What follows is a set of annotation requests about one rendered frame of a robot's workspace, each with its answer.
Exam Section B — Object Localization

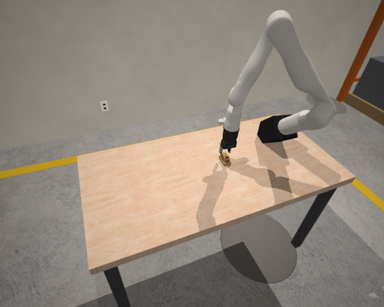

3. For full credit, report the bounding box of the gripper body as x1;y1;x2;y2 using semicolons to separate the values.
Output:
218;118;240;149

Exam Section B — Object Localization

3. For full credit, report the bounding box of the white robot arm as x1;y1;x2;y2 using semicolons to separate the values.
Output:
226;10;337;135

